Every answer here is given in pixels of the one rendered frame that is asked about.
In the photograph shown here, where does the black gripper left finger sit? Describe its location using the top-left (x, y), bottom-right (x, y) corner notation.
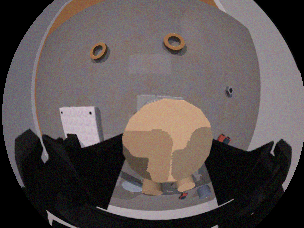
top-left (41, 133), bottom-right (125, 210)

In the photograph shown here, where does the red toy truck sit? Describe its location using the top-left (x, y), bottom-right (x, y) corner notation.
top-left (217, 134), bottom-right (231, 145)
top-left (179, 193), bottom-right (188, 199)

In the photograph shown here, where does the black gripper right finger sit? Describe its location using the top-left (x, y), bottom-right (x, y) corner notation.
top-left (204, 139), bottom-right (275, 206)

